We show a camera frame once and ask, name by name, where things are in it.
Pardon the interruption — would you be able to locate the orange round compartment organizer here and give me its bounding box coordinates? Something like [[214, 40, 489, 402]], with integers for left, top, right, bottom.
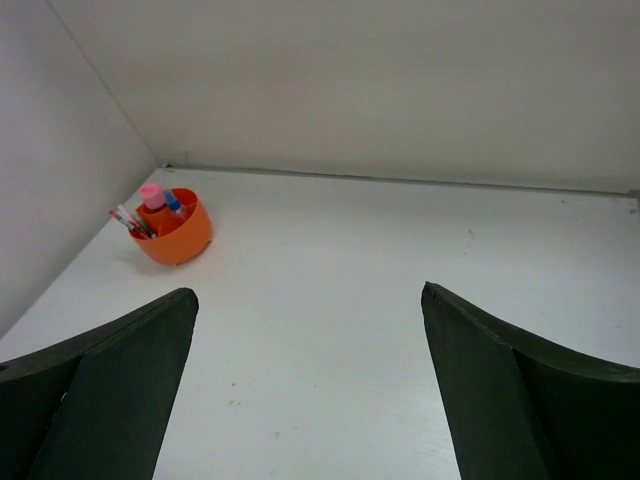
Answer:
[[129, 188, 214, 266]]

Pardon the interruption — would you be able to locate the red pen refill with white end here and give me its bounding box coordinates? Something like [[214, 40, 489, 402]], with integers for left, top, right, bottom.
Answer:
[[109, 210, 148, 238]]

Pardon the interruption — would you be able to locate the clear spray bottle blue nozzle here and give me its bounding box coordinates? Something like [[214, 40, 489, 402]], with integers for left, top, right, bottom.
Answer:
[[163, 189, 188, 222]]

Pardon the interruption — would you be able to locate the pink capped small bottle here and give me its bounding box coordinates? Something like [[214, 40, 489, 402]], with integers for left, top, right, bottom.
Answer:
[[138, 183, 166, 211]]

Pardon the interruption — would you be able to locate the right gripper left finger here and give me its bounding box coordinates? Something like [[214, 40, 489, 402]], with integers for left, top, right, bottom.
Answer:
[[1, 288, 199, 479]]

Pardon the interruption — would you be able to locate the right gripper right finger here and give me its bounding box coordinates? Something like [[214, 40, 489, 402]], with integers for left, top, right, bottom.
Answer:
[[421, 283, 639, 479]]

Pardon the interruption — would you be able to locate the green pen refill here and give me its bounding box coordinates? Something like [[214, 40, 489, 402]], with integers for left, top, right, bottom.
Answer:
[[132, 212, 157, 239]]

